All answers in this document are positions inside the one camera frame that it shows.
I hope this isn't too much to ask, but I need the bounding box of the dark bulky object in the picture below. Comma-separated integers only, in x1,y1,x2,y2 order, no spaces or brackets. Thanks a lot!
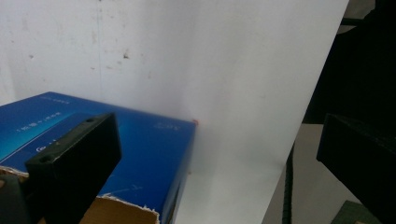
303,0,396,138

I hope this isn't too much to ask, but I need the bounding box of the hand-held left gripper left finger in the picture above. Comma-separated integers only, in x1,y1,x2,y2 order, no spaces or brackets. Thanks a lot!
24,112,122,224

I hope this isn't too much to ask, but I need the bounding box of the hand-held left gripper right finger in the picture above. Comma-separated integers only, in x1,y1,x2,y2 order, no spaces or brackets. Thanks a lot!
317,113,396,224

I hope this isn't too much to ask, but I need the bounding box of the black cable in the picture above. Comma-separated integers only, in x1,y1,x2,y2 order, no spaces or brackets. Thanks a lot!
280,144,296,224

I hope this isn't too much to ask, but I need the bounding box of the blue cardboard box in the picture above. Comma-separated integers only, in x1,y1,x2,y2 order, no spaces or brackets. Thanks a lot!
0,91,198,224

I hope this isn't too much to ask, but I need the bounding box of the green object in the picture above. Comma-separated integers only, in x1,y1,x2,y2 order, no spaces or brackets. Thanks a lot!
331,200,385,224

